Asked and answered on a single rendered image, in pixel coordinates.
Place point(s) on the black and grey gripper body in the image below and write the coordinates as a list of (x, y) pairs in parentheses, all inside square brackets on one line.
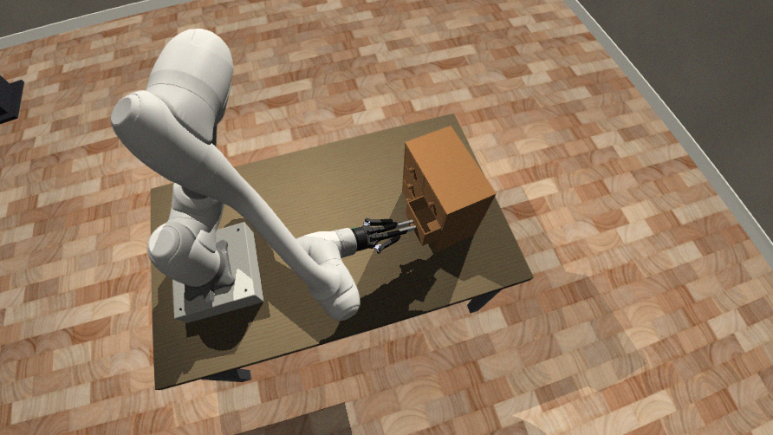
[(364, 240)]

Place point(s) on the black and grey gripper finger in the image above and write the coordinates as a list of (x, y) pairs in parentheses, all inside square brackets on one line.
[(388, 224), (395, 235)]

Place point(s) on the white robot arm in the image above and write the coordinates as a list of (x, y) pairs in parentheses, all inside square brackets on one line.
[(171, 133)]

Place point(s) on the orange-brown wooden chest of drawers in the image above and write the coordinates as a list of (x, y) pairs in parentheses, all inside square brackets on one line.
[(459, 185)]

